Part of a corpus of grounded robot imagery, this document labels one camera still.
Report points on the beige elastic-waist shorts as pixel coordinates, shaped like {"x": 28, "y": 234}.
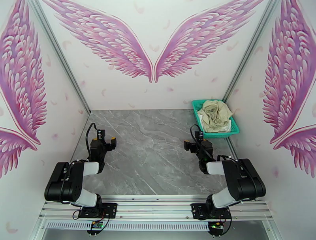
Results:
{"x": 217, "y": 116}

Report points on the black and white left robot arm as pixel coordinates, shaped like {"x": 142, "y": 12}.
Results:
{"x": 64, "y": 180}

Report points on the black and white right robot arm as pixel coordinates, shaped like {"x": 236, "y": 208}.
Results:
{"x": 242, "y": 180}

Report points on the green plastic basket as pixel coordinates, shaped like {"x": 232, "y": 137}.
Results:
{"x": 234, "y": 127}

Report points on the small green circuit board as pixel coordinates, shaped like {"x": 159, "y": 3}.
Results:
{"x": 216, "y": 225}
{"x": 97, "y": 224}

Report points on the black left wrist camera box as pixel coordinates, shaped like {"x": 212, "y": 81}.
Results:
{"x": 100, "y": 135}

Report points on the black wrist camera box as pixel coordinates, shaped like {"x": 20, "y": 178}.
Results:
{"x": 199, "y": 135}
{"x": 100, "y": 135}

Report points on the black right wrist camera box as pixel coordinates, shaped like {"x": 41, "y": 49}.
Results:
{"x": 199, "y": 135}

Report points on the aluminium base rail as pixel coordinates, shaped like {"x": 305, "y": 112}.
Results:
{"x": 153, "y": 207}

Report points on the aluminium frame post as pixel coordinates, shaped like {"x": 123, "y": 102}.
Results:
{"x": 59, "y": 53}
{"x": 249, "y": 49}

